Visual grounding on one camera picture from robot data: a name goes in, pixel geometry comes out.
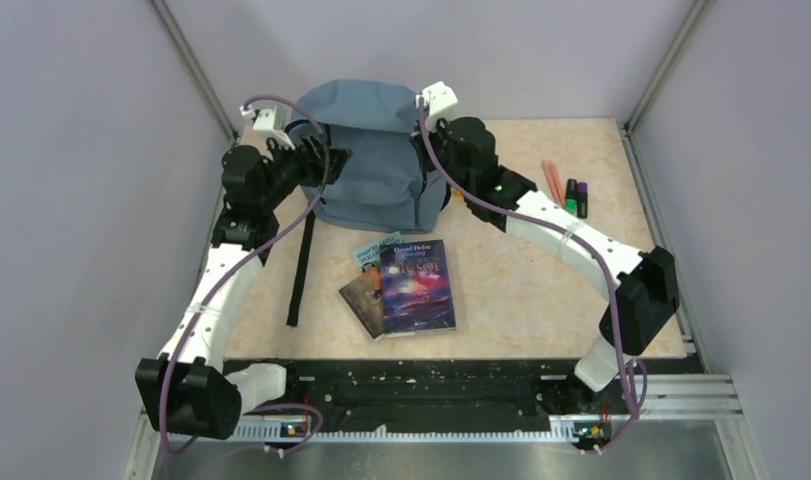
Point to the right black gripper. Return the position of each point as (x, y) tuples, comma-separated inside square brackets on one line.
[(418, 141)]

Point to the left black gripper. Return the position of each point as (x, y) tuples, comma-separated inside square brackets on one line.
[(310, 157)]

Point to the blue student backpack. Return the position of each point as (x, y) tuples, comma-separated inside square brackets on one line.
[(384, 185)]

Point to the blue cover Crusoe book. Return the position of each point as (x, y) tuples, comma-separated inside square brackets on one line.
[(416, 289)]

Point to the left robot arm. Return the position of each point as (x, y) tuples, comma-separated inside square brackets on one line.
[(184, 389)]

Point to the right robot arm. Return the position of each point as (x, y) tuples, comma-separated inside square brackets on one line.
[(640, 287)]

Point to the teal small book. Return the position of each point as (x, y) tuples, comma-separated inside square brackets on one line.
[(368, 255)]

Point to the green highlighter marker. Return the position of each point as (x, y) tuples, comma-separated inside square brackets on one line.
[(570, 199)]

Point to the dark Tale of Two Cities book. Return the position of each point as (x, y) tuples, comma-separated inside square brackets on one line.
[(364, 298)]

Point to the purple highlighter marker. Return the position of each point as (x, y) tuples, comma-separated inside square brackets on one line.
[(582, 200)]

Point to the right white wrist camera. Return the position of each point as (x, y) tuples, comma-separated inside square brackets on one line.
[(439, 102)]

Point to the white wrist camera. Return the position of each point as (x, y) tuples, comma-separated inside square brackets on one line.
[(439, 102), (263, 124)]

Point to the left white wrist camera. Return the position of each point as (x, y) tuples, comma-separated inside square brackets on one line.
[(263, 124)]

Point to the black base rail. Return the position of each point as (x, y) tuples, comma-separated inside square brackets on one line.
[(447, 396)]

